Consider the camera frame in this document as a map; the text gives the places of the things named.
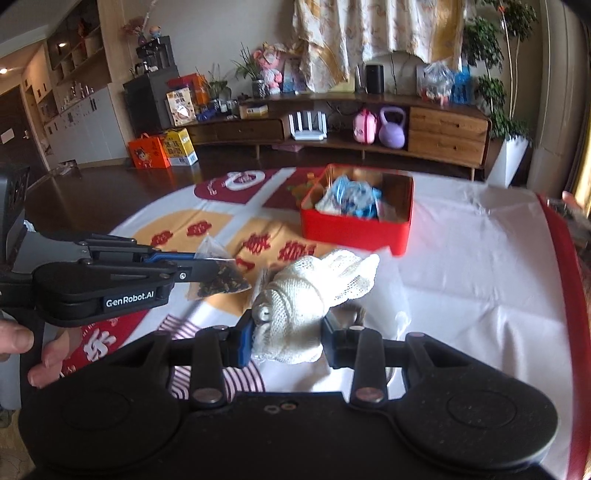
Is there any cream cloth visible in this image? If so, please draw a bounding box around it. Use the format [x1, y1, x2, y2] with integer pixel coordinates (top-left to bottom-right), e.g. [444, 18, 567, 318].
[315, 187, 347, 216]

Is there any tea bag packet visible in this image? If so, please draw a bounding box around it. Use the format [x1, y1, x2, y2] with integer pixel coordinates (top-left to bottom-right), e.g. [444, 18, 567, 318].
[187, 234, 253, 302]

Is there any orange cartoon gift box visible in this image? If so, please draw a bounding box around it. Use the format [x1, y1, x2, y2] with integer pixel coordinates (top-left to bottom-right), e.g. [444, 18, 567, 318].
[128, 134, 172, 171]

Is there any beige air conditioner column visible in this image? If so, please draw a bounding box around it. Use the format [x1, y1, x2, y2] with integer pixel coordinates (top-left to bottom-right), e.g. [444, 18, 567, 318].
[526, 0, 591, 200]

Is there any dark wooden door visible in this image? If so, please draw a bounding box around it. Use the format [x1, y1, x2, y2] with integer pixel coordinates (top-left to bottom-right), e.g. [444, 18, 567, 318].
[0, 85, 47, 185]

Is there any blue child face mask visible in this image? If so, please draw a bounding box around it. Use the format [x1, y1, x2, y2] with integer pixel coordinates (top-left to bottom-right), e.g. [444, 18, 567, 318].
[330, 175, 383, 205]

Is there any blue bag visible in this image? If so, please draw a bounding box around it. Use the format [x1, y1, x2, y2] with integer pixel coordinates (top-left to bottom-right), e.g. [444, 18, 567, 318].
[452, 67, 474, 103]

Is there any white planter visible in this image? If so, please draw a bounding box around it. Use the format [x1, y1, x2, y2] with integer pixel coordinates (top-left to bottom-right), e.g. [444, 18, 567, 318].
[487, 136, 530, 188]

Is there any person's left hand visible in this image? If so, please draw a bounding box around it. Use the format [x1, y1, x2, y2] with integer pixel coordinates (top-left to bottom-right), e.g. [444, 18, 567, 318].
[0, 318, 71, 389]

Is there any red tin box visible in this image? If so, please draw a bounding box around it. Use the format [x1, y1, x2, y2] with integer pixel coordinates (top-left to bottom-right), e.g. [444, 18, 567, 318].
[299, 164, 415, 257]

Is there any white router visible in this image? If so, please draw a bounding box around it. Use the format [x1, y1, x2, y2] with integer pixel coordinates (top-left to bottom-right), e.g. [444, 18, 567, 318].
[288, 112, 329, 142]

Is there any black coffee machine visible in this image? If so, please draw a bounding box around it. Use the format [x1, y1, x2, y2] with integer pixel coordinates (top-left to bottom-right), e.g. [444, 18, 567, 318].
[134, 36, 174, 77]

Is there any wooden wall shelf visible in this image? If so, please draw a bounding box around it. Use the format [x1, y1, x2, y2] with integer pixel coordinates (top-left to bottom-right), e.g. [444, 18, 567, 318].
[46, 0, 114, 89]

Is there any dried flower vase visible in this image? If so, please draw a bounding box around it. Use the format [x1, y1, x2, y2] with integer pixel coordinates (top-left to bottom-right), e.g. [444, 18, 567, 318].
[121, 16, 149, 47]

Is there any blue plastic gloves packet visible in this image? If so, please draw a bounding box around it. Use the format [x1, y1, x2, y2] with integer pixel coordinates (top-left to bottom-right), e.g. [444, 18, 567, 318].
[342, 196, 385, 220]

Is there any floral cloth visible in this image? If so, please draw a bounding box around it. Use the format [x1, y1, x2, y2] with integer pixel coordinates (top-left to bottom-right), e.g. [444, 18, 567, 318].
[293, 0, 468, 94]

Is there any black cabinet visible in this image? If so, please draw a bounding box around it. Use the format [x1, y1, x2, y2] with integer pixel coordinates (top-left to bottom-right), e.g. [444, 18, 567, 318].
[124, 67, 181, 140]

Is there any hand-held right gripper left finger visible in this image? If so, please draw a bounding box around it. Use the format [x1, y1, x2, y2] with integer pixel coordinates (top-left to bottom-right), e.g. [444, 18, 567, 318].
[139, 309, 258, 409]

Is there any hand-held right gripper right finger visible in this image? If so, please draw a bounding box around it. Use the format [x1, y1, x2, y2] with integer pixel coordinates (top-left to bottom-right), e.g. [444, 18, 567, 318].
[321, 314, 445, 407]

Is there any snack box with window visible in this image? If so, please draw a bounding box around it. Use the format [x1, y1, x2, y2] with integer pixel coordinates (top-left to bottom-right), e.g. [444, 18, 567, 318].
[166, 89, 196, 127]

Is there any pink doll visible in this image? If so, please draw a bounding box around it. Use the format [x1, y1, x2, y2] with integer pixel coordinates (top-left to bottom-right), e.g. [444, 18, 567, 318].
[253, 44, 285, 96]

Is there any black speaker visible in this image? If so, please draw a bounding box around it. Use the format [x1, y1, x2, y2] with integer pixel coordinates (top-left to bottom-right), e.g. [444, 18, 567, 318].
[365, 64, 385, 93]

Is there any wooden tv cabinet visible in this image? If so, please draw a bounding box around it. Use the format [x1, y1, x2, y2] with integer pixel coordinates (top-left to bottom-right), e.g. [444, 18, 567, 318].
[185, 92, 493, 182]

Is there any orange gift bag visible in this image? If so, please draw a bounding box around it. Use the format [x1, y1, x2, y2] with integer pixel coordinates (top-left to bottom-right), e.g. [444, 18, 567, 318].
[167, 74, 209, 107]

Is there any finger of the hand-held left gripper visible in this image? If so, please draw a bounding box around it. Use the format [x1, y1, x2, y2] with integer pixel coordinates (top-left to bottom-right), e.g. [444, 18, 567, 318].
[76, 233, 199, 265]
[83, 259, 205, 285]

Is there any blue picture box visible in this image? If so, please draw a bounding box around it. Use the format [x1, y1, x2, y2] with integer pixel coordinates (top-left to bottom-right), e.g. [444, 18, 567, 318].
[281, 58, 308, 93]

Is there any potted orchid plant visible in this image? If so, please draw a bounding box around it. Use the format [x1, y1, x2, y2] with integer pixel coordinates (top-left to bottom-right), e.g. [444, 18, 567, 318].
[233, 44, 269, 99]

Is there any purple kettlebell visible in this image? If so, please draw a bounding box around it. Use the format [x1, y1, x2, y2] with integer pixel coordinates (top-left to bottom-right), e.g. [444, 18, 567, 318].
[379, 107, 407, 149]

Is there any yellow carton box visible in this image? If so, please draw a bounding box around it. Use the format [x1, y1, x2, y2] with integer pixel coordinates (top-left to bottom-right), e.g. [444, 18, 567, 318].
[159, 128, 199, 167]

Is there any small potted plant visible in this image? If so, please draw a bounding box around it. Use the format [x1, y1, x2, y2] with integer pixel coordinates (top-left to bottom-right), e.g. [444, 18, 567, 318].
[198, 65, 232, 110]

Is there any white knit glove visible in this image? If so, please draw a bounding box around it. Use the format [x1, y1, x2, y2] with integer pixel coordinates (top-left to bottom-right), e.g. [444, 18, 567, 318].
[252, 249, 380, 366]

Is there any white cupboard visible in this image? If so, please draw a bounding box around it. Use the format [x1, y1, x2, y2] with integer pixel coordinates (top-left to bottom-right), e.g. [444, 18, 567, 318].
[44, 85, 128, 165]

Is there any tall green tree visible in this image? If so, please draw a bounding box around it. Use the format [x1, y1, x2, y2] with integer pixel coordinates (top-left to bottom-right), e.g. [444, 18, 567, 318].
[462, 0, 539, 140]

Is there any clear plastic bag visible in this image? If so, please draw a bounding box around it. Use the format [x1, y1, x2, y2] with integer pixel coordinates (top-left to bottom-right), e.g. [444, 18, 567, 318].
[418, 62, 456, 103]

